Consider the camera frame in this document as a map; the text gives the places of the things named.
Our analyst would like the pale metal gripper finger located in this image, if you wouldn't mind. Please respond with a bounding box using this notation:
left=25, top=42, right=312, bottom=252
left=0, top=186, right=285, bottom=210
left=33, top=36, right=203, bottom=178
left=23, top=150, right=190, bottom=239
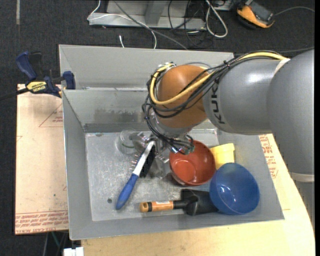
left=128, top=132, right=151, bottom=151
left=149, top=152, right=172, bottom=179

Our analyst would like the clear glass cup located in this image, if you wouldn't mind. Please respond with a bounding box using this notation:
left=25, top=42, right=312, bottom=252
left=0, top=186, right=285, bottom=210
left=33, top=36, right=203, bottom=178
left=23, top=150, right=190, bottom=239
left=115, top=128, right=141, bottom=155

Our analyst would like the red bowl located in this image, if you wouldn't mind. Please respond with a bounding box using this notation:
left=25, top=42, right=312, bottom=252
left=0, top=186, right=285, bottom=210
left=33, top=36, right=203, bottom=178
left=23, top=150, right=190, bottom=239
left=169, top=139, right=217, bottom=187

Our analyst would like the blue and white dish brush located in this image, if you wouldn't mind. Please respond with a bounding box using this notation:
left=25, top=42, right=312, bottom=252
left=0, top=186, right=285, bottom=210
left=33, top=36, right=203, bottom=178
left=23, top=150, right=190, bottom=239
left=115, top=140, right=156, bottom=211

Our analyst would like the grey metal bin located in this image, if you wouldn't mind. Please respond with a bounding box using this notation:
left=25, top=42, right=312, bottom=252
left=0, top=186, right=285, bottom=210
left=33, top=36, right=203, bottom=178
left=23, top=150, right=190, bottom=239
left=58, top=44, right=285, bottom=241

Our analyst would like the blue bowl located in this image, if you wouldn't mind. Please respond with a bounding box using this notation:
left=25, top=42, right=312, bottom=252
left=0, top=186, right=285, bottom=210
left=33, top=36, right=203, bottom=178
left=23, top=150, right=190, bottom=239
left=209, top=162, right=261, bottom=216

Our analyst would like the brown cardboard board, red print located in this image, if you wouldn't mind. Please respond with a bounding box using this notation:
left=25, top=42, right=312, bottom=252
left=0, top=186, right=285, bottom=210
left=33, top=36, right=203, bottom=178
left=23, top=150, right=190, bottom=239
left=14, top=83, right=291, bottom=236

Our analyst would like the black scoop with orange handle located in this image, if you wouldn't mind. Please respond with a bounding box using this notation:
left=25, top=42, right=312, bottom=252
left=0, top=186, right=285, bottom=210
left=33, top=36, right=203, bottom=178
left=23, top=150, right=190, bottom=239
left=139, top=188, right=221, bottom=217

